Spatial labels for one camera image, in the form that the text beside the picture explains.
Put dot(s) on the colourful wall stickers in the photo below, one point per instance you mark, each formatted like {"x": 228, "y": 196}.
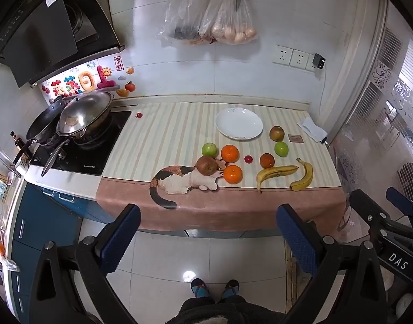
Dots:
{"x": 85, "y": 82}

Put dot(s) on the black charger plug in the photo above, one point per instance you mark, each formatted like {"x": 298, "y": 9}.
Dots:
{"x": 319, "y": 61}

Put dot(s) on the bright orange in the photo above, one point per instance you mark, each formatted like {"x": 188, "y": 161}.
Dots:
{"x": 232, "y": 174}
{"x": 230, "y": 153}

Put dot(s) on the patterned glass sliding door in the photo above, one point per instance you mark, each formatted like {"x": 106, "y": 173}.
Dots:
{"x": 378, "y": 108}

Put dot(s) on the person's left shoe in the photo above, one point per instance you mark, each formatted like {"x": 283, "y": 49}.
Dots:
{"x": 199, "y": 288}

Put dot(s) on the white plate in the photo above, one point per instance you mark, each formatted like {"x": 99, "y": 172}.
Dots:
{"x": 239, "y": 124}

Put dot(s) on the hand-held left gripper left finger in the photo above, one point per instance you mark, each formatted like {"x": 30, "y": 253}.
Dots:
{"x": 120, "y": 239}

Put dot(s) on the white folded paper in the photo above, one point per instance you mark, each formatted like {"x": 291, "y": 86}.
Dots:
{"x": 311, "y": 128}

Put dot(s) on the person's dark clothing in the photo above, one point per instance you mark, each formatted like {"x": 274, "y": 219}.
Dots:
{"x": 223, "y": 312}

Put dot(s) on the plastic bag with eggs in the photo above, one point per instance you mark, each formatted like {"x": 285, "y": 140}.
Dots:
{"x": 226, "y": 23}

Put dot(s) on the steel wok lid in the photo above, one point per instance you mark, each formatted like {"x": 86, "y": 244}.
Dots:
{"x": 85, "y": 108}

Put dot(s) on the striped cat print tablecloth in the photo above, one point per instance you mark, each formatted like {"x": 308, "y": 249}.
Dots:
{"x": 179, "y": 125}

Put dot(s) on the steel wok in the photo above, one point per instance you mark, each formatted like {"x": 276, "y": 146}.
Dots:
{"x": 93, "y": 132}

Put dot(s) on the blue kitchen cabinet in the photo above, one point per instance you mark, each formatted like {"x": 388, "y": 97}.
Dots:
{"x": 41, "y": 216}

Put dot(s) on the yellow banana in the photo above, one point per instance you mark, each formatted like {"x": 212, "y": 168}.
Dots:
{"x": 304, "y": 177}

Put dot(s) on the black frying pan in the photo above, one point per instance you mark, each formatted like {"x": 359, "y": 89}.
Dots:
{"x": 41, "y": 121}

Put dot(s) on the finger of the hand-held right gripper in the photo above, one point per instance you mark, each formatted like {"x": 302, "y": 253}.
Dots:
{"x": 361, "y": 202}
{"x": 400, "y": 199}

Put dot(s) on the person's shoe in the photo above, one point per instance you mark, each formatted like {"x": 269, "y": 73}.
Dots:
{"x": 199, "y": 288}
{"x": 230, "y": 289}

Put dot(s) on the brown-spotted banana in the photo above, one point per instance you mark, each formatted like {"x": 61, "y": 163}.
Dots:
{"x": 275, "y": 173}

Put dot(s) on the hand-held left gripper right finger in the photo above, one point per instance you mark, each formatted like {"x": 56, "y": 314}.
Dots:
{"x": 296, "y": 239}

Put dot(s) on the black range hood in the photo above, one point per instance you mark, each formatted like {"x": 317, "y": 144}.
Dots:
{"x": 41, "y": 23}

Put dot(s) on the brown cloth label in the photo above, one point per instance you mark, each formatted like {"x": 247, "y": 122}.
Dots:
{"x": 295, "y": 138}

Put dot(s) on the white wall socket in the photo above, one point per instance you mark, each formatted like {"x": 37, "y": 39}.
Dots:
{"x": 299, "y": 60}
{"x": 282, "y": 55}

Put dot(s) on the plastic bag with dark contents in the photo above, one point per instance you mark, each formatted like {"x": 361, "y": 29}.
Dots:
{"x": 186, "y": 13}

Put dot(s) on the small dark red fruit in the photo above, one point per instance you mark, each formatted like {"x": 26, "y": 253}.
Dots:
{"x": 248, "y": 159}

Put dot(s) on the brown-green apple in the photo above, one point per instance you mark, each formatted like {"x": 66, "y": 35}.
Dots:
{"x": 276, "y": 133}

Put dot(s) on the green apple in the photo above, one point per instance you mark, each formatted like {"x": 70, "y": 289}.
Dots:
{"x": 209, "y": 149}
{"x": 281, "y": 149}

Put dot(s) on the dark reddish orange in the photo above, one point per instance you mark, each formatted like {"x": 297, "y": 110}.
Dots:
{"x": 267, "y": 160}

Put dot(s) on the black gas stove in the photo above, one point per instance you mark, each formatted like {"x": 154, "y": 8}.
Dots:
{"x": 105, "y": 145}

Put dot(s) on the red-brown apple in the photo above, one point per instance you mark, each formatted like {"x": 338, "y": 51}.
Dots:
{"x": 207, "y": 165}

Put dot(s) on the person's right shoe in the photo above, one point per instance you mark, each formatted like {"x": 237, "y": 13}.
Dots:
{"x": 230, "y": 289}

